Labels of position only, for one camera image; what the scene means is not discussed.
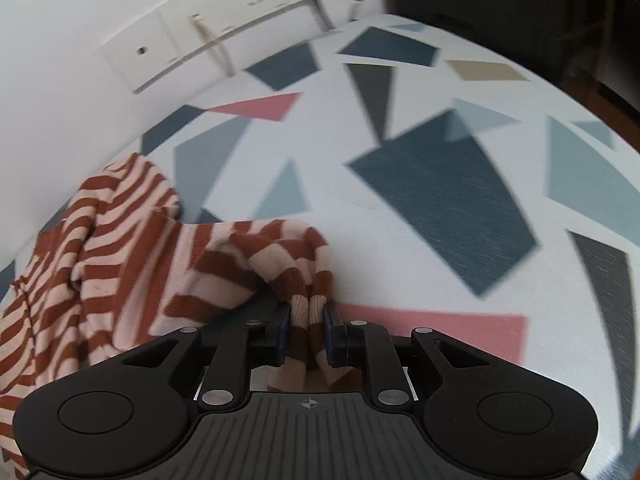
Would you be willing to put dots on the geometric patterned bed sheet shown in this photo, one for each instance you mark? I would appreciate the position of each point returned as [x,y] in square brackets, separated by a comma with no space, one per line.
[400,110]

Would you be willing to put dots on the white coaxial wall plate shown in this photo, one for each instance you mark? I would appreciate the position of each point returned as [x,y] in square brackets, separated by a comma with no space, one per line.
[145,67]

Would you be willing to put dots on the rust and pink striped sweater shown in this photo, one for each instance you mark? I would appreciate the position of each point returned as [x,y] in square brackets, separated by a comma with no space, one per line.
[125,260]

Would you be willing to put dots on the dark furniture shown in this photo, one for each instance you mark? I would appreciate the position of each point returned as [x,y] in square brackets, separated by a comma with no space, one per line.
[500,0]

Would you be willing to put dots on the white network wall plate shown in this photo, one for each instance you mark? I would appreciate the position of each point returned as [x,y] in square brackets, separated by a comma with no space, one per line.
[180,30]

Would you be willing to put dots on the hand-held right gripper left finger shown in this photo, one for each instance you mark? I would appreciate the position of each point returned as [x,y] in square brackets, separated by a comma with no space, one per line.
[283,336]

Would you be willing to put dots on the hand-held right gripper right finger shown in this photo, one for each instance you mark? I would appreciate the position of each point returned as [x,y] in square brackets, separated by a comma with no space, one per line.
[332,334]

